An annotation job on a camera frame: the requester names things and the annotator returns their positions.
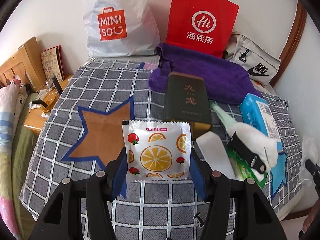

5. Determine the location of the colourful quilt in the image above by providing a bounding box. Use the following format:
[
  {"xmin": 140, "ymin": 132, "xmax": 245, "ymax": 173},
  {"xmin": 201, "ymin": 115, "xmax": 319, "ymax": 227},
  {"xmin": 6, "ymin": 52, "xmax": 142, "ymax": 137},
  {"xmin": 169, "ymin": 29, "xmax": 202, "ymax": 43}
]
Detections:
[{"xmin": 1, "ymin": 79, "xmax": 37, "ymax": 239}]

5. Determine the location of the red paper shopping bag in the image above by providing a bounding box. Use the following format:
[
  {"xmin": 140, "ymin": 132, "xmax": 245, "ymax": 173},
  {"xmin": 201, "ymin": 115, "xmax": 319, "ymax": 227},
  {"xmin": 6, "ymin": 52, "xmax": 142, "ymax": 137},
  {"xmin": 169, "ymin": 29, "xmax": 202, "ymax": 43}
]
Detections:
[{"xmin": 166, "ymin": 0, "xmax": 239, "ymax": 58}]

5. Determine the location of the grey checkered cloth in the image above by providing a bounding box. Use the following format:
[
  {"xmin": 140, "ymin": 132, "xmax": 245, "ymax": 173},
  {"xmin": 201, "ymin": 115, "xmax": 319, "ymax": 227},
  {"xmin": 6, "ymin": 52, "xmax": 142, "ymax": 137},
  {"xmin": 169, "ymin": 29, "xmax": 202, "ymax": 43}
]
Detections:
[{"xmin": 20, "ymin": 58, "xmax": 304, "ymax": 239}]

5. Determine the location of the blue tissue pack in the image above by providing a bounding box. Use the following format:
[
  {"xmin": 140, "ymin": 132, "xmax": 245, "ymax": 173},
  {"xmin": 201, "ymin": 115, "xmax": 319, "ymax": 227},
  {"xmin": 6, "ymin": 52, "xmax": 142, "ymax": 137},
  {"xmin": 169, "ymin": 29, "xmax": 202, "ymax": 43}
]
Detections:
[{"xmin": 239, "ymin": 93, "xmax": 283, "ymax": 153}]

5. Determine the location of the purple towel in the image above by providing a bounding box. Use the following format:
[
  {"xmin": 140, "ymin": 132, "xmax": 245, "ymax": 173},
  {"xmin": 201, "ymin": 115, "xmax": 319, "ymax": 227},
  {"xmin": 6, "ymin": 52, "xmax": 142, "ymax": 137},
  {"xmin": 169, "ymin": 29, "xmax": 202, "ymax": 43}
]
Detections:
[{"xmin": 149, "ymin": 43, "xmax": 261, "ymax": 105}]

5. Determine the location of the clear drawstring pouch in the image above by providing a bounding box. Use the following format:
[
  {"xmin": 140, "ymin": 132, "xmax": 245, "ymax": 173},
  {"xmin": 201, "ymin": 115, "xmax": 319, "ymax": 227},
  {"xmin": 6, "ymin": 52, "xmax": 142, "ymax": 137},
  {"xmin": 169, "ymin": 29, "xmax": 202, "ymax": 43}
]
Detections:
[{"xmin": 294, "ymin": 136, "xmax": 319, "ymax": 197}]

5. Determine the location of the wooden nightstand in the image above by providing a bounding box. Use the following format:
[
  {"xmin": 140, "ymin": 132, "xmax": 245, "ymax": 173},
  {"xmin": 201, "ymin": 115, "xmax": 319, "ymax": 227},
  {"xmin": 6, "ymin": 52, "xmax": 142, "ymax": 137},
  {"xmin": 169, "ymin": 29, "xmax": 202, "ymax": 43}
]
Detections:
[{"xmin": 23, "ymin": 74, "xmax": 74, "ymax": 137}]

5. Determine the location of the framed picture book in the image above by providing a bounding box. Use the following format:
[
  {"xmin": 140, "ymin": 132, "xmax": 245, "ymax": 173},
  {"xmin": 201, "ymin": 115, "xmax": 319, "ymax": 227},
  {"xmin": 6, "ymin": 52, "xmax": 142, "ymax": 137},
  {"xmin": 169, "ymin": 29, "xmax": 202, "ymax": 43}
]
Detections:
[{"xmin": 40, "ymin": 46, "xmax": 65, "ymax": 82}]

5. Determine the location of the green tissue packet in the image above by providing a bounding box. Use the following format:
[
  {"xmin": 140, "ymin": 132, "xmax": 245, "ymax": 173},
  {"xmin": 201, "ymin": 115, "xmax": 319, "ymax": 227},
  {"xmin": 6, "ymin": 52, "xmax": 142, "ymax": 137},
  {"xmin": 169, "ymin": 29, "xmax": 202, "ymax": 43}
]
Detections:
[{"xmin": 226, "ymin": 148, "xmax": 267, "ymax": 189}]

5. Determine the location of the glass amber teapot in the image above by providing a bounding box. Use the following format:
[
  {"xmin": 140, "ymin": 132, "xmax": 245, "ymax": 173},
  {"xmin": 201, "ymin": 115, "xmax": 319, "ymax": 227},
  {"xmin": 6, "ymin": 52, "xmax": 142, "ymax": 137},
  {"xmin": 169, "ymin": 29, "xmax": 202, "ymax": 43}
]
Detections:
[{"xmin": 31, "ymin": 75, "xmax": 63, "ymax": 114}]

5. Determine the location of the dark green tea tin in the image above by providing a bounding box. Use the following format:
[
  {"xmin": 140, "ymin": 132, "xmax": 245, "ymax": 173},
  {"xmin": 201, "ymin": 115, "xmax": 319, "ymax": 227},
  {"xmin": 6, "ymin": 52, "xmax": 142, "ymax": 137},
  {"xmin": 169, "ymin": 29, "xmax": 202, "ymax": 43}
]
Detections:
[{"xmin": 163, "ymin": 72, "xmax": 212, "ymax": 140}]

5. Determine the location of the fruit print wipe packet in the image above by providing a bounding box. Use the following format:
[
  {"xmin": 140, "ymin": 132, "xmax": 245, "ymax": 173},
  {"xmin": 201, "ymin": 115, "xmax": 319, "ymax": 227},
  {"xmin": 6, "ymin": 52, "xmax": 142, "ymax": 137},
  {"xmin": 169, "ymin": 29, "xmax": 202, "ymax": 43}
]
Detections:
[{"xmin": 122, "ymin": 120, "xmax": 191, "ymax": 182}]

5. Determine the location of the white Miniso plastic bag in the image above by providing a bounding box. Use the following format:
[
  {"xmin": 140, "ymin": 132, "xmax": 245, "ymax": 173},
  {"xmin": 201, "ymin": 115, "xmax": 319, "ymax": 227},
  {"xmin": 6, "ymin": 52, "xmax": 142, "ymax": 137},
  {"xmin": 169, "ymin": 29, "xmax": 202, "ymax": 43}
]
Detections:
[{"xmin": 83, "ymin": 0, "xmax": 160, "ymax": 57}]

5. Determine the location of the wooden headboard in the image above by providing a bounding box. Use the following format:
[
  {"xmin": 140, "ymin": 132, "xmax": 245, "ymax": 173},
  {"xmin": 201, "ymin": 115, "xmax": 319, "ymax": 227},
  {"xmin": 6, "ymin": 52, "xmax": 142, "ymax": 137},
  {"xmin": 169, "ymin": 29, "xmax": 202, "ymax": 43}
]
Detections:
[{"xmin": 0, "ymin": 36, "xmax": 46, "ymax": 91}]

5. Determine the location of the white foam sponge block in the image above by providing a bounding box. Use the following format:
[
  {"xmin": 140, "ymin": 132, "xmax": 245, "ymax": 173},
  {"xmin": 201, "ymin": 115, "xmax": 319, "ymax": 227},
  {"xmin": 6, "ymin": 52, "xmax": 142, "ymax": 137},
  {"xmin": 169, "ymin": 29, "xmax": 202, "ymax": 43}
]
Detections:
[{"xmin": 196, "ymin": 131, "xmax": 235, "ymax": 179}]

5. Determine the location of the grey Nike waist bag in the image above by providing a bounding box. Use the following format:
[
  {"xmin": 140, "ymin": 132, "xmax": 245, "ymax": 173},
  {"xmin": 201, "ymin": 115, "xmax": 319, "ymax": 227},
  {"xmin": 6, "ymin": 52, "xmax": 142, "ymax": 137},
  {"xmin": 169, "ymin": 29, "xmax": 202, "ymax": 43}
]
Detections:
[{"xmin": 223, "ymin": 33, "xmax": 281, "ymax": 85}]

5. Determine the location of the person's hand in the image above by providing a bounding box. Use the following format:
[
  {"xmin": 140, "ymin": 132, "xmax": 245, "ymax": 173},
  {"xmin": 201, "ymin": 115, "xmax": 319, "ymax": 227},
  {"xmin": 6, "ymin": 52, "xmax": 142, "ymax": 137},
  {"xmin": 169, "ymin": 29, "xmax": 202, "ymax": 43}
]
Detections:
[{"xmin": 298, "ymin": 201, "xmax": 319, "ymax": 238}]

